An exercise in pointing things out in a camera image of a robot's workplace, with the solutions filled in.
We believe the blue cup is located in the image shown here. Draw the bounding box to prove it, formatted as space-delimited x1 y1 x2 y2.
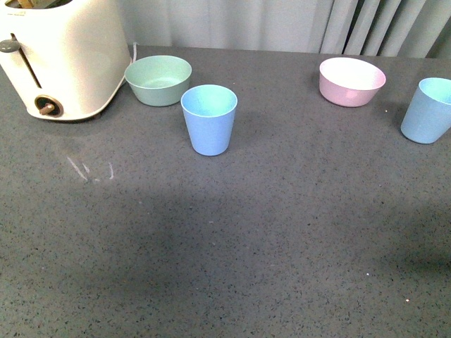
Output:
400 77 450 144
180 84 238 156

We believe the green bowl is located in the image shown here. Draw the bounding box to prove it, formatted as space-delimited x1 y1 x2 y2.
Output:
125 55 192 107

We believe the pink bowl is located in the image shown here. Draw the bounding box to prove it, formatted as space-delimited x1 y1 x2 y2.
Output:
319 57 386 108

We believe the white two-slot toaster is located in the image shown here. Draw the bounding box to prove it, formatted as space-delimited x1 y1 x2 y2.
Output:
1 1 132 121

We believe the grey curtain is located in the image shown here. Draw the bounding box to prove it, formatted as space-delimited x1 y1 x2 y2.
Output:
118 0 450 58

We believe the toast bread slice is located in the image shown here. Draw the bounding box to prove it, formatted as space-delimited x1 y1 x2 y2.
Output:
18 0 35 8

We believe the white toaster power cable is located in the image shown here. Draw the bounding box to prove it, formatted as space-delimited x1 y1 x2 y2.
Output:
119 42 139 89

